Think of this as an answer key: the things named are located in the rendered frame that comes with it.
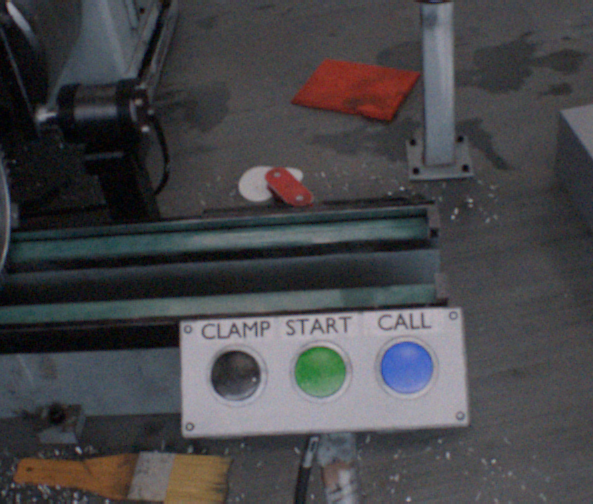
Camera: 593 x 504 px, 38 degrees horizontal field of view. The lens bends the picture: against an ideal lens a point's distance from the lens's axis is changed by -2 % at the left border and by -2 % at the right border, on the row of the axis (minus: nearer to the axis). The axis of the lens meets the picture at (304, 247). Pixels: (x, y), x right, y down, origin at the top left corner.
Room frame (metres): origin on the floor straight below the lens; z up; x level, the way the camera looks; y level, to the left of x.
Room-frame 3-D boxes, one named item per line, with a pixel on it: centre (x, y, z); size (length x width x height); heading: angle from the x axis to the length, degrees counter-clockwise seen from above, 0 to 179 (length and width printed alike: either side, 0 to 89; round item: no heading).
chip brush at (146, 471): (0.45, 0.20, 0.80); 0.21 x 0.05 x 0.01; 78
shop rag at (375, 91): (1.04, -0.11, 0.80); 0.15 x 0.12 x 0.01; 58
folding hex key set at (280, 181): (0.82, 0.01, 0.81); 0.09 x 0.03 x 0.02; 24
